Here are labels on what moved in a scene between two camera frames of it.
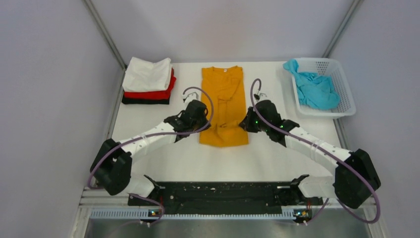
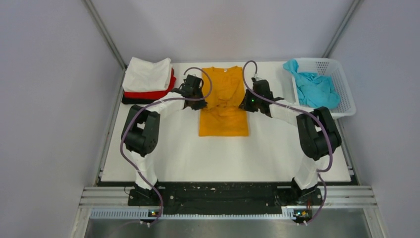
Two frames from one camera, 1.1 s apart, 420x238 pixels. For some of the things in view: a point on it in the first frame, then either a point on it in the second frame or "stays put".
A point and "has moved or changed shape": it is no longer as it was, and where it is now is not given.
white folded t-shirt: (142, 76) stays put
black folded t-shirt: (143, 101) stays put
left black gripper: (205, 120) to (201, 104)
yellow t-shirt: (226, 87) has moved or changed shape
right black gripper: (246, 123) to (245, 104)
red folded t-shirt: (153, 94) stays put
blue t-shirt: (313, 89) stays put
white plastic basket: (331, 68) stays put
